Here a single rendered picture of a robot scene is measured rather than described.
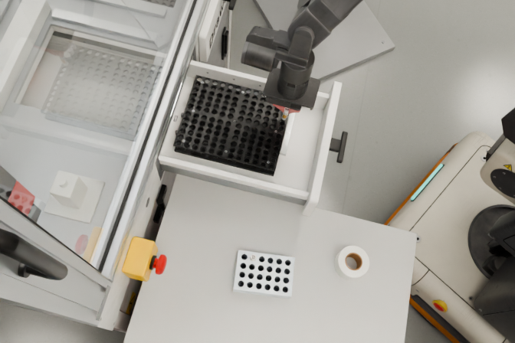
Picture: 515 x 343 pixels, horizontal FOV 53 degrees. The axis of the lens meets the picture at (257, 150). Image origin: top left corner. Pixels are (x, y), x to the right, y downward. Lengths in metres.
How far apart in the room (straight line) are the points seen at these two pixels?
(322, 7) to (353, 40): 1.49
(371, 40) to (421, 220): 0.90
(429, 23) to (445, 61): 0.21
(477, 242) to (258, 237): 0.92
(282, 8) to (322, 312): 1.53
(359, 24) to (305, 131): 1.26
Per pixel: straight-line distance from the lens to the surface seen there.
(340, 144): 1.13
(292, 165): 1.17
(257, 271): 1.14
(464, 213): 1.89
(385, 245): 1.25
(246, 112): 1.14
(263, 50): 0.93
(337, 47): 2.32
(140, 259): 1.04
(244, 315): 1.17
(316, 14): 0.87
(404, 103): 2.30
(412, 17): 2.56
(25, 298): 0.63
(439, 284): 1.80
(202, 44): 1.23
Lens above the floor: 1.92
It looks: 68 degrees down
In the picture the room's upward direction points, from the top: 11 degrees clockwise
